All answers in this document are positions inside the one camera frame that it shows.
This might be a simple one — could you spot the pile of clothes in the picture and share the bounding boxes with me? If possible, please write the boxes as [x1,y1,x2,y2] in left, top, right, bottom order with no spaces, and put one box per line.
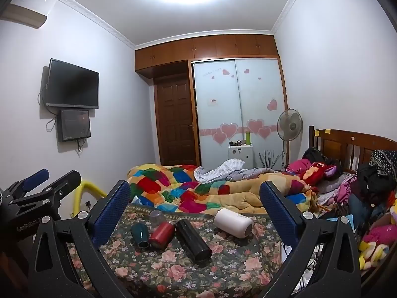
[316,149,397,224]

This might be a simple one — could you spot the wardrobe with heart stickers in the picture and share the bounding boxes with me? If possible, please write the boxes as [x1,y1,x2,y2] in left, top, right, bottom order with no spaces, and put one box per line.
[191,57,289,170]

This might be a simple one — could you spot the dark teal cup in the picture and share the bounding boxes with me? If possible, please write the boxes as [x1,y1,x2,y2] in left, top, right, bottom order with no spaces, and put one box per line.
[130,223,151,249]

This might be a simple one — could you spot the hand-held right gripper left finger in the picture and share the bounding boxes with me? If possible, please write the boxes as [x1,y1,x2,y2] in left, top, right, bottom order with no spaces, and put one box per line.
[28,179,137,298]

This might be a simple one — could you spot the wall-mounted television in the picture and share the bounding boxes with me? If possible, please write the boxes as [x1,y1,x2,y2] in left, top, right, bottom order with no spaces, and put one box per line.
[43,58,100,110]

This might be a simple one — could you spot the dried twigs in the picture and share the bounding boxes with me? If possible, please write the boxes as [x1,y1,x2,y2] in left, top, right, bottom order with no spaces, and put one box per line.
[259,149,281,170]

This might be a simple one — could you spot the air conditioner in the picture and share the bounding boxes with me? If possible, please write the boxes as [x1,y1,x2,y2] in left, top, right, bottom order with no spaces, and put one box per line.
[0,4,48,28]

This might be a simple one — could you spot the yellow tube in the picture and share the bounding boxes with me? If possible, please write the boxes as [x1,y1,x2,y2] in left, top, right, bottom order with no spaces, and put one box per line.
[72,178,107,218]

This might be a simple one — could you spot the wooden bed headboard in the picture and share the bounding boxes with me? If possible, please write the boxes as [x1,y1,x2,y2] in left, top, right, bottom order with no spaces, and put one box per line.
[308,126,397,174]

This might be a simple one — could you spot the small black wall monitor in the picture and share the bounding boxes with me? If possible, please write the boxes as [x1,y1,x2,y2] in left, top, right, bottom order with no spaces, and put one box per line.
[56,109,92,142]

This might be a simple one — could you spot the clear grey cup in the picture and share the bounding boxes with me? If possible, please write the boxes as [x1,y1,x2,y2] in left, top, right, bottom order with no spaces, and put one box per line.
[150,210,165,228]

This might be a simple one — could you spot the red plush toy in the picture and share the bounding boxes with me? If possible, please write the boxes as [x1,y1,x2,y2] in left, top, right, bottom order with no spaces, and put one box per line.
[287,158,337,187]

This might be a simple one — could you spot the white bedside cabinet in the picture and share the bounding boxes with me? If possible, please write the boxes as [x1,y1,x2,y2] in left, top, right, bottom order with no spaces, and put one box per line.
[228,144,254,166]

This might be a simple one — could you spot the red cup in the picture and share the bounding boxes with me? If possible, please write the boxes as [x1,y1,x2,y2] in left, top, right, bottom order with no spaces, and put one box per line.
[149,221,176,249]

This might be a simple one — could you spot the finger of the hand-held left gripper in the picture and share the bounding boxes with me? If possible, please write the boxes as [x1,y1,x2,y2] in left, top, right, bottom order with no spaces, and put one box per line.
[3,168,50,205]
[9,170,82,221]

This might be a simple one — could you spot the grey striped blanket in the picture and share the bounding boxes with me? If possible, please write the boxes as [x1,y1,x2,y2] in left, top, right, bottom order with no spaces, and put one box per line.
[194,158,280,184]

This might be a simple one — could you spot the colourful patchwork quilt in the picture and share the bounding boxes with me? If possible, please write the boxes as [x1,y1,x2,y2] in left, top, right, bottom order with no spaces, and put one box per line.
[127,163,314,216]

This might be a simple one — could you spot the yellow and pink plush toy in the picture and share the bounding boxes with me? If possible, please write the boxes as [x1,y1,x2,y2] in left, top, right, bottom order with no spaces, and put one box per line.
[358,223,397,270]

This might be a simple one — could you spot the standing fan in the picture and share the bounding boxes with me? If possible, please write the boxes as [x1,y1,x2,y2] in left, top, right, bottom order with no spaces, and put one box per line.
[277,109,303,170]

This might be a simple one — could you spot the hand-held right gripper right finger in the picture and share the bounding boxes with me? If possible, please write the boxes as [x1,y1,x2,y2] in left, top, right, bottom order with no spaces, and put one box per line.
[257,181,362,298]

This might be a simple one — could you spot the white cup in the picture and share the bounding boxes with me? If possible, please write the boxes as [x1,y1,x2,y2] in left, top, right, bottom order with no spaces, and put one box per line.
[214,208,254,239]

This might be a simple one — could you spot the brown wooden door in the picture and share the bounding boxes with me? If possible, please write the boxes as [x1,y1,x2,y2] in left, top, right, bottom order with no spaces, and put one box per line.
[153,77,199,166]

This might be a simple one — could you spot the floral table cloth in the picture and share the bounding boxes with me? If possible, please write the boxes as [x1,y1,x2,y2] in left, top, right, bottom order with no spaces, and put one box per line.
[66,205,286,298]

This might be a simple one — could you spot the wooden overhead cabinet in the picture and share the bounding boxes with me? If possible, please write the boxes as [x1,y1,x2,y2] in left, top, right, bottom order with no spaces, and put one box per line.
[134,34,279,79]

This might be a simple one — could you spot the black cup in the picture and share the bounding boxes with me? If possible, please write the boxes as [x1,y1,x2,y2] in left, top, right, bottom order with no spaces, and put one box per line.
[175,219,213,262]

